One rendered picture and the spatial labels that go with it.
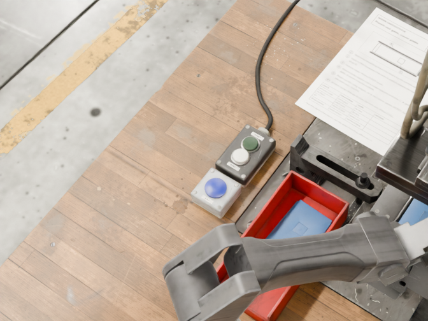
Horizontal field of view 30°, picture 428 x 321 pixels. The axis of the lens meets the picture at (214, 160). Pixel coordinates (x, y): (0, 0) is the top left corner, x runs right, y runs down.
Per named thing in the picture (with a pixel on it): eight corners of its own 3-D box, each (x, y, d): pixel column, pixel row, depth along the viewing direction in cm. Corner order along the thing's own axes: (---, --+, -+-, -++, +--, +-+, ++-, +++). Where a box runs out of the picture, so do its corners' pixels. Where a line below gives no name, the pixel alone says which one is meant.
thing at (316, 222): (248, 262, 139) (247, 255, 137) (300, 200, 145) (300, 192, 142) (280, 285, 137) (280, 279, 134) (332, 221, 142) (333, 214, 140)
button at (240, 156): (230, 162, 148) (229, 156, 147) (239, 151, 149) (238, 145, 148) (242, 170, 147) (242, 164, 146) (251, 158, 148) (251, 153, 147)
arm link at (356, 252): (392, 204, 106) (187, 228, 91) (423, 263, 101) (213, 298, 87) (348, 251, 115) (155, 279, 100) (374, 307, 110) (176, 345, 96)
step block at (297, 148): (289, 170, 149) (290, 145, 141) (297, 158, 150) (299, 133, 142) (318, 186, 147) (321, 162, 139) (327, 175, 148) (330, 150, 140)
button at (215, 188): (200, 194, 145) (200, 189, 144) (213, 178, 147) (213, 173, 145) (218, 205, 144) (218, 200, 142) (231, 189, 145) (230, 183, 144)
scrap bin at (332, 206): (211, 291, 138) (209, 278, 133) (290, 185, 147) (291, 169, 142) (269, 329, 134) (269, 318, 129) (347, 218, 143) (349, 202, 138)
